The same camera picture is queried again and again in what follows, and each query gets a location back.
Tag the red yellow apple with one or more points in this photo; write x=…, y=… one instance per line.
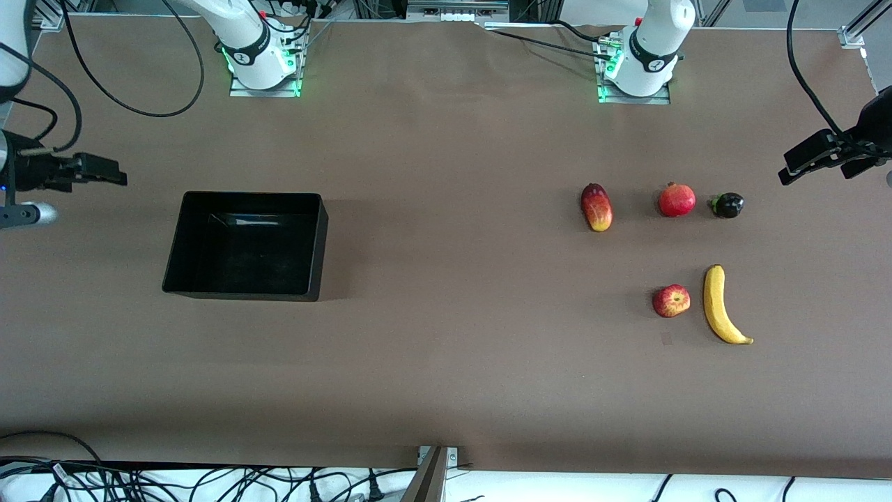
x=671, y=301

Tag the yellow banana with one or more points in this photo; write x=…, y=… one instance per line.
x=714, y=307

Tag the black plastic box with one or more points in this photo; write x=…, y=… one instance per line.
x=244, y=251

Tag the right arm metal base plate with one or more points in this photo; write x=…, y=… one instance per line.
x=265, y=92

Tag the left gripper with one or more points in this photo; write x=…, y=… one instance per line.
x=875, y=127

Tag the red yellow mango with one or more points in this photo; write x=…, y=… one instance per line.
x=597, y=207

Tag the dark purple eggplant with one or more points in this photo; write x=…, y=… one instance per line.
x=728, y=206

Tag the silver device with white sockets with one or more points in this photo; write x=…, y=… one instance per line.
x=456, y=8

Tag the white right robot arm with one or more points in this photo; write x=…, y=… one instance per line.
x=244, y=35

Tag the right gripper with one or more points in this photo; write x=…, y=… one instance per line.
x=33, y=171

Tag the red pomegranate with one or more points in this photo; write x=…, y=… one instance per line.
x=677, y=200

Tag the aluminium profile post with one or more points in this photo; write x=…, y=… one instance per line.
x=426, y=481

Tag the metal corner bracket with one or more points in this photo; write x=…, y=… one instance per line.
x=851, y=36

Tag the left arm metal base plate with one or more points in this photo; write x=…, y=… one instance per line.
x=606, y=94

